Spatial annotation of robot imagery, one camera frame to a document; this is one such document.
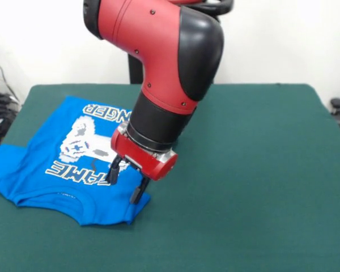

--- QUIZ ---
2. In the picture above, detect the dark green table cloth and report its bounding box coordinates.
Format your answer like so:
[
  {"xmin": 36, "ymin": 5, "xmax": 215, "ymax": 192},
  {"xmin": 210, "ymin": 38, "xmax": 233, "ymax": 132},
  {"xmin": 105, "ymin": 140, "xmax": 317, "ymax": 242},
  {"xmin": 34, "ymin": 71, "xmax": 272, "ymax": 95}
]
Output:
[{"xmin": 0, "ymin": 83, "xmax": 340, "ymax": 272}]

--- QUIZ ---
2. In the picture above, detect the blue shirt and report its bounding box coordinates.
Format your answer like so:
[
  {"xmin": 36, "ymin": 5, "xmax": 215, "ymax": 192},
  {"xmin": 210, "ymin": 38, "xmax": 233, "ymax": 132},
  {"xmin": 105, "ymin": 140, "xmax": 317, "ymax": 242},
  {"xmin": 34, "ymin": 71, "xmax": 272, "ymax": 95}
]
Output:
[{"xmin": 0, "ymin": 95, "xmax": 151, "ymax": 227}]

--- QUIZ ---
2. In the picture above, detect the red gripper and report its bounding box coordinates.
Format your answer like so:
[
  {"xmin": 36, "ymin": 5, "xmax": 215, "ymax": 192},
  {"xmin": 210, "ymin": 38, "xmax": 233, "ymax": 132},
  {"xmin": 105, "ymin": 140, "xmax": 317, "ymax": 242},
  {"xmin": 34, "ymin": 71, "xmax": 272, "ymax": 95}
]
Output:
[{"xmin": 107, "ymin": 126, "xmax": 179, "ymax": 205}]

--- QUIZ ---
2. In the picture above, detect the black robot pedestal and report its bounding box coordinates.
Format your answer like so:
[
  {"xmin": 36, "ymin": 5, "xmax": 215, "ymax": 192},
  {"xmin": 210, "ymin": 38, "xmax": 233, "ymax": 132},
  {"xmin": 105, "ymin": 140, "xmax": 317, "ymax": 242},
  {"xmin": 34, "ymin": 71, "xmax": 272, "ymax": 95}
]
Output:
[{"xmin": 127, "ymin": 0, "xmax": 235, "ymax": 84}]

